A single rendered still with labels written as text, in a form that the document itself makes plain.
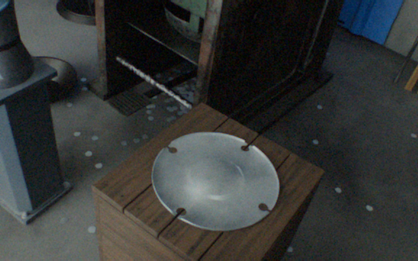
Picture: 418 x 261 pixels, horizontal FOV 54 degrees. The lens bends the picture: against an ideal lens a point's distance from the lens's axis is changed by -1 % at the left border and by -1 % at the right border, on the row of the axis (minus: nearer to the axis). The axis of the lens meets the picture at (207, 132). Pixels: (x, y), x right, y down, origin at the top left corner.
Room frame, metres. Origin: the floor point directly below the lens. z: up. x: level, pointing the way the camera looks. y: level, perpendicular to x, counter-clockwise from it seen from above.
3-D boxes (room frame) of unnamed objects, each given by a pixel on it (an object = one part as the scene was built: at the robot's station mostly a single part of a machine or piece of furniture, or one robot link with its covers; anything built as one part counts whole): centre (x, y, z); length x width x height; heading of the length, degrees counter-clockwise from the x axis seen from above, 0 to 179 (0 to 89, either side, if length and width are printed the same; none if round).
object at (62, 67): (1.23, 0.68, 0.04); 0.30 x 0.30 x 0.07
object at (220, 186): (0.63, -0.04, 0.35); 0.29 x 0.29 x 0.01
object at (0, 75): (0.76, 0.51, 0.50); 0.15 x 0.15 x 0.10
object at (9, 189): (0.76, 0.51, 0.23); 0.19 x 0.19 x 0.45; 62
